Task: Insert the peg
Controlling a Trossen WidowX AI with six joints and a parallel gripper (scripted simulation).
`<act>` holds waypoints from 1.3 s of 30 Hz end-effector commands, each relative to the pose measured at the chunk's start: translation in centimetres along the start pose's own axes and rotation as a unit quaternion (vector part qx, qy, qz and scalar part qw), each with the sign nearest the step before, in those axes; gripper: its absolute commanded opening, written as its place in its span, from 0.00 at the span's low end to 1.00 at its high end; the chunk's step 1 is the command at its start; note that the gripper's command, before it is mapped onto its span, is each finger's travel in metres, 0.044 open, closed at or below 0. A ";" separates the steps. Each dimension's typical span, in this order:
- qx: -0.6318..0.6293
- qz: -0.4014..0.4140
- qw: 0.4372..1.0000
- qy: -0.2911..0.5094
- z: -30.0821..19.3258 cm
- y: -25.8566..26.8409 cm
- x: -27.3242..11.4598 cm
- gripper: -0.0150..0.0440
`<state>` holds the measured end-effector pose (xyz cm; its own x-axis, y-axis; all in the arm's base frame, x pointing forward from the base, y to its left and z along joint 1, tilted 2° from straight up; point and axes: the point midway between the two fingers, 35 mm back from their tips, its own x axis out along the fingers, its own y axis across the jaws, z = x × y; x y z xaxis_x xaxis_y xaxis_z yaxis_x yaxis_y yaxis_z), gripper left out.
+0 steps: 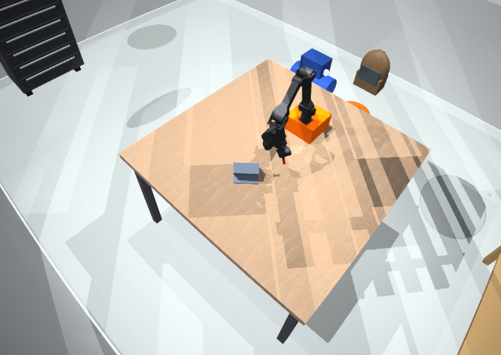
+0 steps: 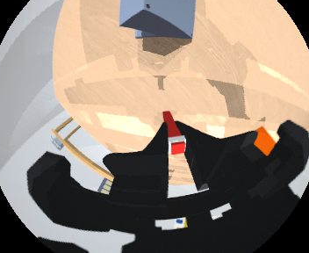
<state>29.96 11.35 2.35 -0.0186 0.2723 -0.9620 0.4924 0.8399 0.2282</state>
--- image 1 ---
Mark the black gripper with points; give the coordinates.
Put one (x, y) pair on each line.
(282, 149)

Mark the light blue sloped panel with square hole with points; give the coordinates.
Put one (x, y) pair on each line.
(246, 173)

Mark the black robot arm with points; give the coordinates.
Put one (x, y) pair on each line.
(303, 77)

